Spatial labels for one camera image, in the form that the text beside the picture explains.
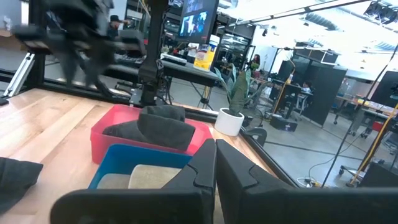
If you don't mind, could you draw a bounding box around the tan baseball cap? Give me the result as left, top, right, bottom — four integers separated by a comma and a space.
127, 164, 183, 190
96, 173, 132, 190

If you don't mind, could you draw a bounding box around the red plastic bin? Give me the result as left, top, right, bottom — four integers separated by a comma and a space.
90, 104, 214, 165

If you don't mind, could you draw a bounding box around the dark grey baseball cap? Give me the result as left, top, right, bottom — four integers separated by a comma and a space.
141, 105, 187, 123
0, 156, 44, 216
101, 112, 197, 152

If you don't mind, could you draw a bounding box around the yellow pole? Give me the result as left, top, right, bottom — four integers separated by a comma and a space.
348, 102, 398, 188

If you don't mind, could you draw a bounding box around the small keyboard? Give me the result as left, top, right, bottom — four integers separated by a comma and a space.
160, 53, 188, 67

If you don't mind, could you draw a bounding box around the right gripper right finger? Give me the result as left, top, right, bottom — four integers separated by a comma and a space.
216, 139, 398, 224

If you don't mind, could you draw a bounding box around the thin black stand pole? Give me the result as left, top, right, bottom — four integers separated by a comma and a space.
321, 43, 398, 188

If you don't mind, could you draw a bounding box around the green artificial plant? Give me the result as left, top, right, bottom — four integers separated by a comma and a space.
213, 63, 266, 118

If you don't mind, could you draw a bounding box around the dark monitor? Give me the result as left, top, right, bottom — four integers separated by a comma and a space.
369, 70, 398, 108

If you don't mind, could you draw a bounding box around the tall black cabinet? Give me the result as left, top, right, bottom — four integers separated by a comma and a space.
275, 58, 348, 127

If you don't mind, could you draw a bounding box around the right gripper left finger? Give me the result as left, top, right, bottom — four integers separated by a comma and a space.
50, 138, 218, 224

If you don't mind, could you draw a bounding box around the black computer monitor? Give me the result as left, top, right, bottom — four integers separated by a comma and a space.
176, 0, 220, 45

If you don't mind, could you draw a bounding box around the black side desk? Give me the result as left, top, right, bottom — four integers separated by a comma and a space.
114, 58, 223, 88

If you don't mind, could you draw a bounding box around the white plant pot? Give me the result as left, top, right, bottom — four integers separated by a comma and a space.
214, 107, 246, 138

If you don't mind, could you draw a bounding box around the black floor box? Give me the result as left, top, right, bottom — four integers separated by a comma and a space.
269, 115, 299, 133

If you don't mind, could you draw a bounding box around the blue plastic bin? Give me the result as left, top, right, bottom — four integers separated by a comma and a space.
88, 143, 194, 190

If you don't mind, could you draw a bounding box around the yellow round canister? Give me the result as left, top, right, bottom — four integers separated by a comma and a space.
193, 34, 221, 73

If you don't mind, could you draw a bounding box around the person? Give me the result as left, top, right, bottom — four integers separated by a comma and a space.
248, 54, 262, 79
299, 80, 315, 95
106, 14, 132, 40

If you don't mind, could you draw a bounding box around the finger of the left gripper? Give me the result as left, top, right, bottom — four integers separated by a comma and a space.
81, 46, 109, 91
57, 46, 79, 86

